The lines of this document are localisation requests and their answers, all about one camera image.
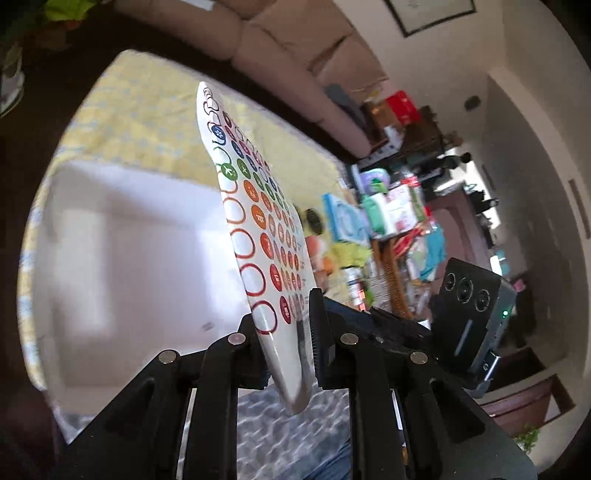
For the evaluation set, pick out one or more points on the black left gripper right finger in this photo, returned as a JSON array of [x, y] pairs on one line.
[[347, 356]]

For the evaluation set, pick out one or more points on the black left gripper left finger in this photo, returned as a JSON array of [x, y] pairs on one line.
[[236, 361]]

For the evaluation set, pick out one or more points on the white colourful sticker sheet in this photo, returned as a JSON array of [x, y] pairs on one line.
[[268, 241]]

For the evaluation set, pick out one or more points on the blue tissue box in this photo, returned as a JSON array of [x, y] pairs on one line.
[[345, 221]]

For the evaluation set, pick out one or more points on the white cardboard box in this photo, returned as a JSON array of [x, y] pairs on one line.
[[128, 263]]

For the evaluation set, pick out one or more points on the yellow checkered tablecloth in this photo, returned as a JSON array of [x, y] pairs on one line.
[[141, 113]]

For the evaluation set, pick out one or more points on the brown sofa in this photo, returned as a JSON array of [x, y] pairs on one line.
[[305, 53]]

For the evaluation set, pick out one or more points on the framed wall picture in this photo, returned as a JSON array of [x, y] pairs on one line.
[[414, 16]]

